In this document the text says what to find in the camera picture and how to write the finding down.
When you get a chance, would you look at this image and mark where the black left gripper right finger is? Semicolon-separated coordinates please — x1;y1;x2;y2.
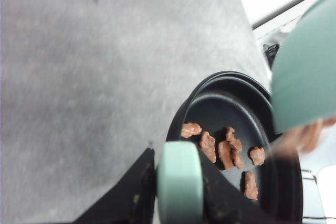
198;149;275;223

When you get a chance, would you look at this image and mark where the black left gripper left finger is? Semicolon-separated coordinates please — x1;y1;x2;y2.
73;148;156;223

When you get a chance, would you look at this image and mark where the brown beef pieces pile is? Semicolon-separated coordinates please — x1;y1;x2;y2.
181;122;266;200

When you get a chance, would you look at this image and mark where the teal green pan handle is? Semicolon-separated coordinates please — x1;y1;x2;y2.
156;141;204;223

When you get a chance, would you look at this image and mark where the black frying pan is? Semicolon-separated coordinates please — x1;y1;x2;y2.
166;71;303;223

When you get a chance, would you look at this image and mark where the teal green bowl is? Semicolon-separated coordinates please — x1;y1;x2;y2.
271;0;335;133

